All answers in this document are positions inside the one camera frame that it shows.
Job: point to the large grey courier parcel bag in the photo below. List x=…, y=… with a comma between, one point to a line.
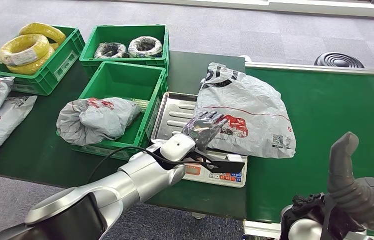
x=253, y=96

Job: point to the green crate with black coils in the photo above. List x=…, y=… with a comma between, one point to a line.
x=120, y=33

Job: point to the white table foot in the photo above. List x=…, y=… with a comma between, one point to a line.
x=198, y=216

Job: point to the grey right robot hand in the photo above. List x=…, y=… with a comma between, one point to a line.
x=365, y=202

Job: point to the green crate with yellow coils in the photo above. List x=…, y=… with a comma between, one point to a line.
x=57, y=66

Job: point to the crumpled grey parcel bag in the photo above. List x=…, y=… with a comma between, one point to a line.
x=97, y=121

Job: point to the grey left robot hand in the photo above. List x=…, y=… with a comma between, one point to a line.
x=203, y=129

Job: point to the green conveyor belt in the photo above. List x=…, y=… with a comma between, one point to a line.
x=322, y=99

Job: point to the black ribbed round base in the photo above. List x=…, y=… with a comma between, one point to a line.
x=339, y=61

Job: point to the green crate holding parcel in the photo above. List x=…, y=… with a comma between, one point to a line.
x=124, y=79

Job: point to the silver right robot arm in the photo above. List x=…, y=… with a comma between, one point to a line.
x=305, y=230

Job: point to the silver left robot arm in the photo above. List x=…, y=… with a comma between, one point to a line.
x=124, y=188

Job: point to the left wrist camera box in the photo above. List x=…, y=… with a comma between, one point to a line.
x=226, y=165

